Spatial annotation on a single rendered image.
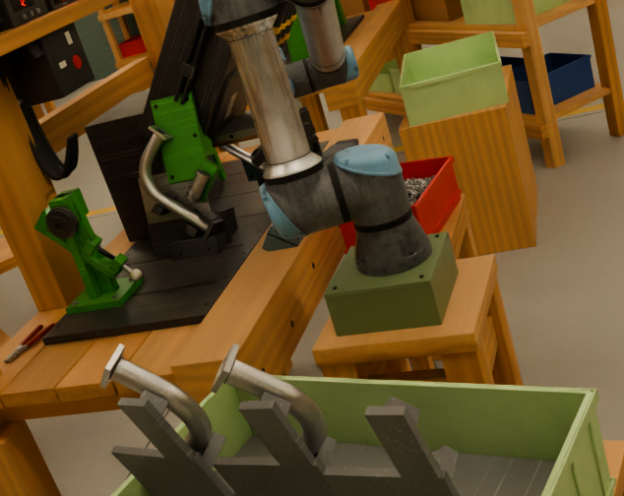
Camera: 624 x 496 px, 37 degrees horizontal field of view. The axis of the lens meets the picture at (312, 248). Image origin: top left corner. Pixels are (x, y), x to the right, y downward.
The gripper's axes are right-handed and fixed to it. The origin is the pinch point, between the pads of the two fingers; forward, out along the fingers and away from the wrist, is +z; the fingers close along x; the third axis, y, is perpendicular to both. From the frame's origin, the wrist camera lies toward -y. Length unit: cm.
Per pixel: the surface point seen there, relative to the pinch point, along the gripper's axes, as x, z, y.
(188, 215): 6.3, -1.8, -28.1
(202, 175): 6.1, -10.3, -21.5
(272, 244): -9.9, 5.8, -10.9
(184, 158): 13.1, -13.5, -24.6
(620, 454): -105, 12, 28
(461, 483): -107, 6, 4
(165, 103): 18.0, -26.8, -24.4
